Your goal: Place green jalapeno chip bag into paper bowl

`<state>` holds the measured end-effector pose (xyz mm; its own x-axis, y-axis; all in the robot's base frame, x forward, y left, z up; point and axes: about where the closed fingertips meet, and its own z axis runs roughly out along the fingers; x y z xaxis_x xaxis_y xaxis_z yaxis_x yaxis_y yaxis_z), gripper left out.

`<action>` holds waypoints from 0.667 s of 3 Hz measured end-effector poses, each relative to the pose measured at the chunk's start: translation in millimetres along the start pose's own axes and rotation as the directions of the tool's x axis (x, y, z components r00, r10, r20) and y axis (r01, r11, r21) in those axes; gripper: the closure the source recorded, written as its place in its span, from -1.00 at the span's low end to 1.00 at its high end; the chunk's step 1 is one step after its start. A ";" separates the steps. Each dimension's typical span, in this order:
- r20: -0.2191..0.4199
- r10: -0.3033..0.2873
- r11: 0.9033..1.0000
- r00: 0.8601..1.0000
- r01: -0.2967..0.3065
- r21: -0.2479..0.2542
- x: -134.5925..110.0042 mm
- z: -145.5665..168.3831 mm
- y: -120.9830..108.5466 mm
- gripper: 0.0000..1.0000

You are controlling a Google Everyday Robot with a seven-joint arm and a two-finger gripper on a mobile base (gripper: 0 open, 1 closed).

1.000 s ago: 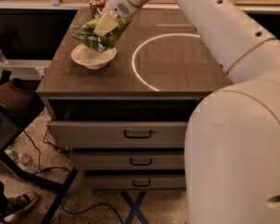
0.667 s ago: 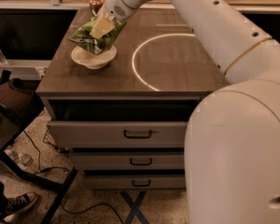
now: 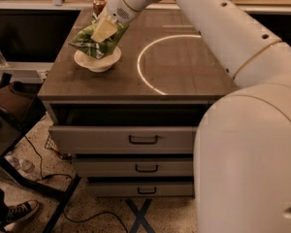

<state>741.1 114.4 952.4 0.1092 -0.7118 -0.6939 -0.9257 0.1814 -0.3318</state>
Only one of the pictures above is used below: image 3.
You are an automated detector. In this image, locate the black white sneaker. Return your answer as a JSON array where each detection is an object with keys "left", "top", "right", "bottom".
[{"left": 0, "top": 200, "right": 40, "bottom": 227}]

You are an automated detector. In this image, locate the green jalapeno chip bag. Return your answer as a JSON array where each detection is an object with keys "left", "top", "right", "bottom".
[{"left": 69, "top": 19, "right": 129, "bottom": 59}]

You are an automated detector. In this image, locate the blue tape cross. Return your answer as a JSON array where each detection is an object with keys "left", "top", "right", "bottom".
[{"left": 126, "top": 199, "right": 155, "bottom": 233}]

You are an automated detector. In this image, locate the brown patterned drink can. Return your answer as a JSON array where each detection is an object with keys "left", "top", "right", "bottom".
[{"left": 93, "top": 0, "right": 107, "bottom": 16}]

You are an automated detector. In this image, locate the plastic bottle on floor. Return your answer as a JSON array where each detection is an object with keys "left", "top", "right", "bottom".
[{"left": 5, "top": 155, "right": 39, "bottom": 181}]

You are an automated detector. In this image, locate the grey three-drawer cabinet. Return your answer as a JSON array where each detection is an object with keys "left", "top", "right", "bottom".
[{"left": 37, "top": 9, "right": 241, "bottom": 199}]

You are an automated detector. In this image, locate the grey middle drawer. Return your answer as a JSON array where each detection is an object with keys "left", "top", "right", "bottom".
[{"left": 73, "top": 157, "right": 193, "bottom": 177}]

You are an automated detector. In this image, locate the grey bottom drawer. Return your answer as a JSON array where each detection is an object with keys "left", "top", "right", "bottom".
[{"left": 87, "top": 177, "right": 194, "bottom": 197}]

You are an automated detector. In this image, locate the white paper bowl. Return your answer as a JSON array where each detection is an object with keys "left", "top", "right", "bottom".
[{"left": 74, "top": 47, "right": 121, "bottom": 73}]

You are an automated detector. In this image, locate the grey drawer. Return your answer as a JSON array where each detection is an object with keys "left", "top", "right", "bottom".
[
  {"left": 49, "top": 126, "right": 196, "bottom": 155},
  {"left": 87, "top": 177, "right": 194, "bottom": 197},
  {"left": 73, "top": 157, "right": 193, "bottom": 177}
]

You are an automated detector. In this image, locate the black floor cable left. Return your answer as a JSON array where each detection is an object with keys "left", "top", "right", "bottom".
[{"left": 23, "top": 135, "right": 130, "bottom": 233}]

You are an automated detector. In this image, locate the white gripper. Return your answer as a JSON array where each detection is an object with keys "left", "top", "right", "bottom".
[{"left": 91, "top": 0, "right": 140, "bottom": 43}]

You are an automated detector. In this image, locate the grey top drawer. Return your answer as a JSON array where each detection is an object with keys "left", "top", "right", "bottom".
[{"left": 49, "top": 126, "right": 196, "bottom": 155}]

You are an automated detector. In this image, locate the dark side table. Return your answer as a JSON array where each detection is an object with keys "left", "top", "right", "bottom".
[{"left": 0, "top": 87, "right": 81, "bottom": 233}]

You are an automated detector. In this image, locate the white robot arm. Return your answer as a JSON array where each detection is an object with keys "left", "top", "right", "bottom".
[{"left": 103, "top": 0, "right": 291, "bottom": 233}]

